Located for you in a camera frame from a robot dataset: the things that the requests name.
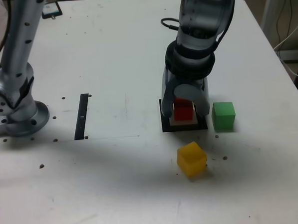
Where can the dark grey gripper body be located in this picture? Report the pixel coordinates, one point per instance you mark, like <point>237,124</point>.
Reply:
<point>190,81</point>

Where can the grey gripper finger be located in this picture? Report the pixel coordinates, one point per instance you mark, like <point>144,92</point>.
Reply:
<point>201,101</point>
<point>167,98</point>

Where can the red cube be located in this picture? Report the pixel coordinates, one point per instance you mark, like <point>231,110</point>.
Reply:
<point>182,112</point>

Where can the green cube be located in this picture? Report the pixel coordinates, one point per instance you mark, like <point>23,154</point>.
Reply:
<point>223,115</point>

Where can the yellow cube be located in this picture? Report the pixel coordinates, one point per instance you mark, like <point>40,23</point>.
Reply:
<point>191,157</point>

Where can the black tape square outline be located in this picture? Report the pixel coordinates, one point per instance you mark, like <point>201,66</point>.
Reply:
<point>185,128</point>

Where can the black tape strip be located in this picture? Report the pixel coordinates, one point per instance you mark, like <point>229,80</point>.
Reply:
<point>80,120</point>

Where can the dark grey box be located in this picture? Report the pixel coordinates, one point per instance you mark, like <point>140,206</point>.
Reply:
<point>293,54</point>

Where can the black phone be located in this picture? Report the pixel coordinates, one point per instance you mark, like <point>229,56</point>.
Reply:
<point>52,10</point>

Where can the white metal post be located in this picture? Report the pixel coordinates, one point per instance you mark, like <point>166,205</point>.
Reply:
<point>271,7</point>

